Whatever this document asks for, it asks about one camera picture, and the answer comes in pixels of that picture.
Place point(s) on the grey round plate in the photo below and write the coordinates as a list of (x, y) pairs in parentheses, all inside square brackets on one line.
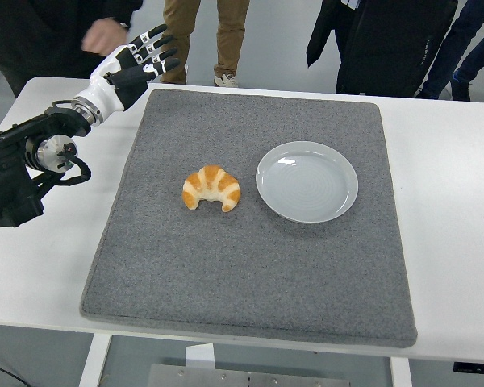
[(306, 185)]

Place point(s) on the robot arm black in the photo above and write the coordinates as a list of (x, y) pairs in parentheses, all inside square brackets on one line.
[(8, 181)]

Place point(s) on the white table leg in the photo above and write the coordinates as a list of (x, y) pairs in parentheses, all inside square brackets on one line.
[(401, 373), (94, 363)]

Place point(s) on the person's hand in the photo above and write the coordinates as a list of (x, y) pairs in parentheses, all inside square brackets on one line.
[(103, 36)]

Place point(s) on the black table control panel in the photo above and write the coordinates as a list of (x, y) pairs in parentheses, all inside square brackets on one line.
[(476, 367)]

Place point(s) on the person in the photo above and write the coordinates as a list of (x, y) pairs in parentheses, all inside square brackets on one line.
[(460, 44), (177, 40), (379, 48), (32, 36)]

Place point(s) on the grey metal plate with screws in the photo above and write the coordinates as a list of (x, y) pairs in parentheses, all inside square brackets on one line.
[(246, 377)]

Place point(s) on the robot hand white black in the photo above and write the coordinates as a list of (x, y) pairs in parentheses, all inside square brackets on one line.
[(105, 90)]

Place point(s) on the croissant bread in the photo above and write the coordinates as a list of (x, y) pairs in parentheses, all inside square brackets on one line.
[(209, 181)]

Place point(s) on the grey felt mat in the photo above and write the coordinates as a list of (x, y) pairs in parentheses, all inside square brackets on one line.
[(226, 262)]

